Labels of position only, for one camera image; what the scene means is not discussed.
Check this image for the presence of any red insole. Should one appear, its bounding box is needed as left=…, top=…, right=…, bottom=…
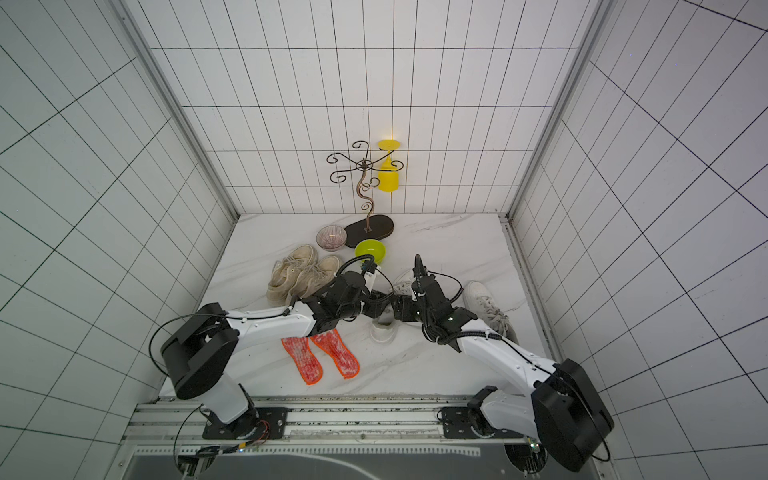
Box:
left=281, top=337, right=323, bottom=385
left=311, top=329, right=360, bottom=379

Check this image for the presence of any green plastic bowl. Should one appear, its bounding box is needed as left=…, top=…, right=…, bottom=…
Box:
left=355, top=239, right=387, bottom=265

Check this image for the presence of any yellow plastic goblet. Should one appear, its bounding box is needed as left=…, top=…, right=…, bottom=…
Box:
left=378, top=139, right=400, bottom=193

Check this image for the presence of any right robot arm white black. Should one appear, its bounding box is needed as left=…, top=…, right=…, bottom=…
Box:
left=396, top=255, right=615, bottom=472

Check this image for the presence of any pink glass bowl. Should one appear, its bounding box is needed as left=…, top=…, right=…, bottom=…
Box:
left=315, top=225, right=347, bottom=252

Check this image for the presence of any aluminium mounting rail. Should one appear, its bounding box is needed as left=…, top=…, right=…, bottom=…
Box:
left=123, top=395, right=541, bottom=450

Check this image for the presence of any beige lace sneaker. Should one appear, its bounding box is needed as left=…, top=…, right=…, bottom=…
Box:
left=266, top=244, right=317, bottom=307
left=288, top=255, right=342, bottom=301

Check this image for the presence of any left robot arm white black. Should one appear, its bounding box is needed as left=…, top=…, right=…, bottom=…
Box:
left=158, top=255, right=394, bottom=442

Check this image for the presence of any ornate metal cup stand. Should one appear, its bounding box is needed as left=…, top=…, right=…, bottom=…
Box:
left=326, top=140, right=404, bottom=248

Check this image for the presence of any white sneaker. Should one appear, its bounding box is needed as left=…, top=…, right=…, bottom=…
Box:
left=370, top=270, right=420, bottom=343
left=462, top=281, right=518, bottom=343

